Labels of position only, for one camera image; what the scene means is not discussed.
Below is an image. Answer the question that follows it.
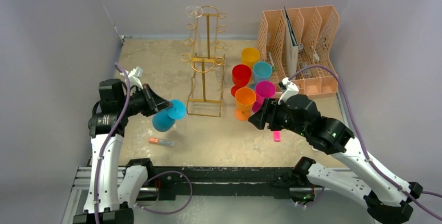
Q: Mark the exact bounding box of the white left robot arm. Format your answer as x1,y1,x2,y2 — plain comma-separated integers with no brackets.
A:
72,79,172,223

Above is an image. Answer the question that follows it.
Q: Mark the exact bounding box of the orange wine glass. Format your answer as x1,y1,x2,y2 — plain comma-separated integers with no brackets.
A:
235,87,256,121

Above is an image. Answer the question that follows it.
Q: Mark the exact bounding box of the peach plastic file organizer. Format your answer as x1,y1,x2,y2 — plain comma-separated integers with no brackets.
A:
256,5,339,98

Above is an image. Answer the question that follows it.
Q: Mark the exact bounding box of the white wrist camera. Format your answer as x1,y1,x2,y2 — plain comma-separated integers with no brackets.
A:
278,77,299,105
120,66,143,92

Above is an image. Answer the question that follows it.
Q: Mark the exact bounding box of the light blue wine glass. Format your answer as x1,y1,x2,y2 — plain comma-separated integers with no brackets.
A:
250,61,273,90

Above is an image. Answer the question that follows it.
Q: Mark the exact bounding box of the orange grey marker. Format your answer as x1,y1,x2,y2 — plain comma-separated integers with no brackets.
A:
148,138,175,147

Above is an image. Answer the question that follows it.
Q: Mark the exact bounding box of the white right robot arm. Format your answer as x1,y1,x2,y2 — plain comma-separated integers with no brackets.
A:
248,94,423,223

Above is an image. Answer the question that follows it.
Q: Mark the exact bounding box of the teal wine glass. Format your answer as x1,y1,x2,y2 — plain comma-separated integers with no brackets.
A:
152,99,187,132

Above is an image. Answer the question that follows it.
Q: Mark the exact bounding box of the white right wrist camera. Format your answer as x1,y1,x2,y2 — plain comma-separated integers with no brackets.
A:
278,77,299,105

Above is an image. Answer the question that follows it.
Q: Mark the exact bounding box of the white folder in organizer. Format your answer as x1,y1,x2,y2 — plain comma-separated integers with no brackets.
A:
284,7,299,77

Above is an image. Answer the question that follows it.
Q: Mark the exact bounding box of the magenta wine glass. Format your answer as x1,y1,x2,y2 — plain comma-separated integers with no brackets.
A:
252,81,276,113

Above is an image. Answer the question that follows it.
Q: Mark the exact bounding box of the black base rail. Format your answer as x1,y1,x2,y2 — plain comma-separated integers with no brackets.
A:
144,166,312,201

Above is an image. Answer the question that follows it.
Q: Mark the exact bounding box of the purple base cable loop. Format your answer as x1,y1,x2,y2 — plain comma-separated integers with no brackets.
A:
134,170,193,216

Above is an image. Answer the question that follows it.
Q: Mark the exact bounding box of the red wine glass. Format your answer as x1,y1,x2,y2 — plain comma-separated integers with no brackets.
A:
230,64,252,97

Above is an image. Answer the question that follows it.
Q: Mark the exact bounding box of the gold wire glass rack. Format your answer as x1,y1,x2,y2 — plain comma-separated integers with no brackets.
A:
181,6,227,118

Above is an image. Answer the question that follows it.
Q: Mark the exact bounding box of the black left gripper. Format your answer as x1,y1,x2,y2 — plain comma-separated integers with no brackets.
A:
119,83,172,117

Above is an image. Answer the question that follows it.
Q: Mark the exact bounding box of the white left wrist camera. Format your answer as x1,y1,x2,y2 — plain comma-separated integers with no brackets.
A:
120,66,143,92

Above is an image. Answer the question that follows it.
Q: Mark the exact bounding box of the pink highlighter marker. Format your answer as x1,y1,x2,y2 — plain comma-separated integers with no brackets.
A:
273,131,281,142

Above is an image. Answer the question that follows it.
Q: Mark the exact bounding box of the yellow wine glass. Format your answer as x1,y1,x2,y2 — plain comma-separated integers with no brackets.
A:
241,47,260,69

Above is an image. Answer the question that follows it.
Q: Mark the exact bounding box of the clear wine glass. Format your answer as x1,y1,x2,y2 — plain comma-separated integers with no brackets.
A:
185,6,203,56

